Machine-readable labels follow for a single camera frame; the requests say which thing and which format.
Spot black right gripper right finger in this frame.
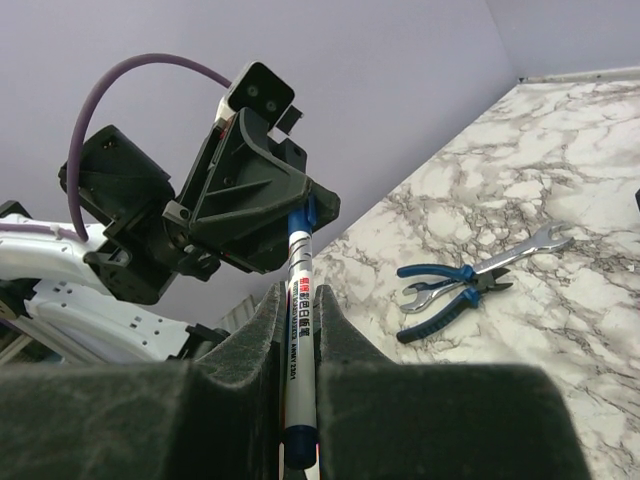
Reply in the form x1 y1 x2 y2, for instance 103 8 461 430
315 285 591 479

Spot blue white whiteboard marker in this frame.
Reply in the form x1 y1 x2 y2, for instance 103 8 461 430
283 196 318 470

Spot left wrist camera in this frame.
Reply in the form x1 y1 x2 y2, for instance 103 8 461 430
215 61 304 135

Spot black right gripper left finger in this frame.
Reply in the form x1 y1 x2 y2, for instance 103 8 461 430
1 285 286 479

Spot silver open-end wrench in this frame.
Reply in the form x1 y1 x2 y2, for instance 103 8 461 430
396 221 574 314

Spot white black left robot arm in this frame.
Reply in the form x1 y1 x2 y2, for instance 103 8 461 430
1 108 340 364

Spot blue handled pliers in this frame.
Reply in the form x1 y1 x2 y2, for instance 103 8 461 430
396 263 515 345

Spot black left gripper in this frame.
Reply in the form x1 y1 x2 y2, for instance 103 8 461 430
176 108 341 273

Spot aluminium table frame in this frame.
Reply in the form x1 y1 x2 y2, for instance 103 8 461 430
519 66 640 84

